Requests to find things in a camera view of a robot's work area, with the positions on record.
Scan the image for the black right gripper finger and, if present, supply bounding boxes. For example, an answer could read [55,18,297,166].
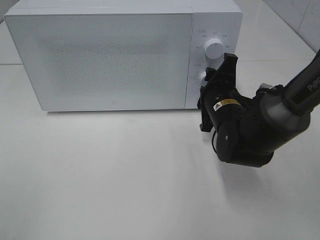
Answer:
[204,67,217,83]
[217,52,238,78]

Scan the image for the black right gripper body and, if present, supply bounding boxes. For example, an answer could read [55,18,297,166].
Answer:
[201,75,242,133]

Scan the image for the white timer knob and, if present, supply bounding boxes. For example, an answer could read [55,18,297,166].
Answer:
[198,71,207,87]

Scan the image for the white microwave door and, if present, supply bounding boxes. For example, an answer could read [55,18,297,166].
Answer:
[5,13,193,112]

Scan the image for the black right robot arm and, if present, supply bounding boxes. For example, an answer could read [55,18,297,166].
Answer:
[197,53,320,168]

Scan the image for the upper white power knob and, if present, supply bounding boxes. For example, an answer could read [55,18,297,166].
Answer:
[204,37,225,60]

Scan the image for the white microwave oven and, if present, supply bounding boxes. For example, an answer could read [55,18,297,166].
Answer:
[4,0,243,111]

